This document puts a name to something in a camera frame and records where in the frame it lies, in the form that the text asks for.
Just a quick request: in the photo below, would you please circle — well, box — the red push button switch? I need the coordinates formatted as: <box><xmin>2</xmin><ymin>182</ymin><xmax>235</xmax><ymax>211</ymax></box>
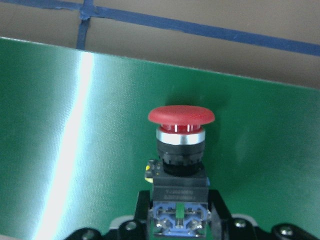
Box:
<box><xmin>144</xmin><ymin>105</ymin><xmax>215</xmax><ymax>238</ymax></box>

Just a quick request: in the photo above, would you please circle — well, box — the green conveyor belt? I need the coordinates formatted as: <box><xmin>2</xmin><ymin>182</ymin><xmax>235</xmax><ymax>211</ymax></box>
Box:
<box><xmin>0</xmin><ymin>38</ymin><xmax>320</xmax><ymax>240</ymax></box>

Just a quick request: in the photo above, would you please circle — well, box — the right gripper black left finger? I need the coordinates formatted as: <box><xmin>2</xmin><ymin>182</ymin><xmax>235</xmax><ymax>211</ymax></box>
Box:
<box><xmin>133</xmin><ymin>190</ymin><xmax>152</xmax><ymax>227</ymax></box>

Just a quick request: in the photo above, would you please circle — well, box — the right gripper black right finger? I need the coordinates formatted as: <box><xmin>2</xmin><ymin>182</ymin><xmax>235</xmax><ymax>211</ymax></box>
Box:
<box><xmin>208</xmin><ymin>189</ymin><xmax>232</xmax><ymax>228</ymax></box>

